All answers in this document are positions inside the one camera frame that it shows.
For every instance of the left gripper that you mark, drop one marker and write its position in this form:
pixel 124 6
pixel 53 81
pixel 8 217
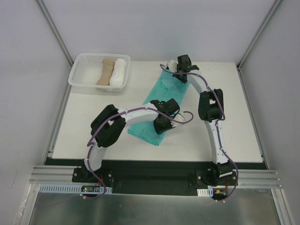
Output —
pixel 161 125

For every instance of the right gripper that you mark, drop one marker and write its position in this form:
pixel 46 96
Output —
pixel 181 75

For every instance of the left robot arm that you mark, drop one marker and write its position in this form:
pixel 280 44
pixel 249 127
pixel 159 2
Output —
pixel 107 127

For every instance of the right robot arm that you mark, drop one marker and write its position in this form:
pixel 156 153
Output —
pixel 211 111

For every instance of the white rolled t-shirt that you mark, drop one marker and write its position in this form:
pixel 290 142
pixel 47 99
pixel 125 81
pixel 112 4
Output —
pixel 118 74

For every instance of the beige rolled t-shirt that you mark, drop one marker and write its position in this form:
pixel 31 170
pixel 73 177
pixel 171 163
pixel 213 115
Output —
pixel 107 71

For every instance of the white plastic basket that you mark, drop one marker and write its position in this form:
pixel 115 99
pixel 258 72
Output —
pixel 87 70

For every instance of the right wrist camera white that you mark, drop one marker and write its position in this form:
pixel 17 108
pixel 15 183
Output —
pixel 172 66

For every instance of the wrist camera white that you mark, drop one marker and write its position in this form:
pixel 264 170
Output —
pixel 172 66
pixel 178 120

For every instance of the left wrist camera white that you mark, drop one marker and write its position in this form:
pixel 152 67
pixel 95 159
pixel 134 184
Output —
pixel 178 120

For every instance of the right white cable duct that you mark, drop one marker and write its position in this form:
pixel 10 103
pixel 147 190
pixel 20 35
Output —
pixel 205 192

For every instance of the white cable duct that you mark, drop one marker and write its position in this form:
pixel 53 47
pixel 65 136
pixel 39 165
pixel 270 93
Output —
pixel 205 192
pixel 70 189

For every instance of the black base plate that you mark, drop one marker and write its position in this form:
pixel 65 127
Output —
pixel 157 177

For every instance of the right aluminium frame post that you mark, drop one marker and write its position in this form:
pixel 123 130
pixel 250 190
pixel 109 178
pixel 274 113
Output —
pixel 264 24

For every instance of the aluminium frame post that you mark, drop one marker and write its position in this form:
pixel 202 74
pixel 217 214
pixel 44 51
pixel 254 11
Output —
pixel 264 24
pixel 49 20

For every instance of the aluminium rail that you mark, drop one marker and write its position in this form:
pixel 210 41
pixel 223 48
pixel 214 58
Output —
pixel 51 173

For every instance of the left white cable duct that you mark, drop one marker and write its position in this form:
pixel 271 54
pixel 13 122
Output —
pixel 70 189

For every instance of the left aluminium frame post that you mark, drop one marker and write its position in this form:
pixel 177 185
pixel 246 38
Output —
pixel 49 20

